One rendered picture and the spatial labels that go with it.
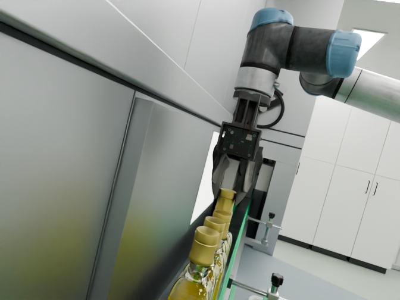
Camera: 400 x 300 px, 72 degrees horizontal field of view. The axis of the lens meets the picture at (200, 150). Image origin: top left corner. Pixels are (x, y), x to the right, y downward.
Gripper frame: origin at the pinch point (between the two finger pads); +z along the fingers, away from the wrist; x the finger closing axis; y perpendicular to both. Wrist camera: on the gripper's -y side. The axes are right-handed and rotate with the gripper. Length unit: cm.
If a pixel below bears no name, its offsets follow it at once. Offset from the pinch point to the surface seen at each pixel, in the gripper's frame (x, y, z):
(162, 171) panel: -11.6, 8.4, -2.4
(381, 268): 197, -378, 113
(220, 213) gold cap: 0.3, 6.9, 2.2
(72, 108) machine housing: -14.5, 31.3, -10.1
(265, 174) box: 8, -106, 4
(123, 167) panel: -13.9, 19.0, -3.2
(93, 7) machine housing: -12.3, 34.2, -19.4
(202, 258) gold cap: 0.7, 19.2, 5.6
